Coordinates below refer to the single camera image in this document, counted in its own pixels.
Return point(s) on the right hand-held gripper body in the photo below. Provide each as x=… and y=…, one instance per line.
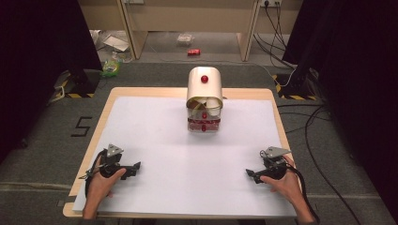
x=273, y=164

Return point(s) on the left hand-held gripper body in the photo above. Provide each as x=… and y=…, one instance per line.
x=109, y=162

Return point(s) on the row of red sachets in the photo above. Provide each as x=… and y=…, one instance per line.
x=195, y=126

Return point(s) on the white storage box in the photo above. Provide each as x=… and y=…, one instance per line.
x=204, y=87

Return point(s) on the person's left hand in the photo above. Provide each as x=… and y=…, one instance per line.
x=101, y=184

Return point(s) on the person's right hand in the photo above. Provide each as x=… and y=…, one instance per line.
x=286, y=186

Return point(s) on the white table mat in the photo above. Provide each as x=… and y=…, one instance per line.
x=175, y=175

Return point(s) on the wooden table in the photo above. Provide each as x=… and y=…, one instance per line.
x=150, y=92

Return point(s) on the black stand base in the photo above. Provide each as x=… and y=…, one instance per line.
x=84, y=83
x=295, y=87

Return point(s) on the brown paper cup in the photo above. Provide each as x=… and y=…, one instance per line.
x=194, y=103

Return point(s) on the green snack bag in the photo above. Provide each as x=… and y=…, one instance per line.
x=111, y=68

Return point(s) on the black curtain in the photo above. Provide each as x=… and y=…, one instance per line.
x=359, y=62
x=37, y=62

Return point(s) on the red drink can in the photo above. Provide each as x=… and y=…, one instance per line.
x=193, y=52

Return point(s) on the clear plastic container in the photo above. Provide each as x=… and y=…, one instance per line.
x=185, y=39

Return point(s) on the beige wooden desk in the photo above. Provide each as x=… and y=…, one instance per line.
x=194, y=15

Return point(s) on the white wall socket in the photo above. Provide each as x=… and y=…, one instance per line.
x=271, y=2

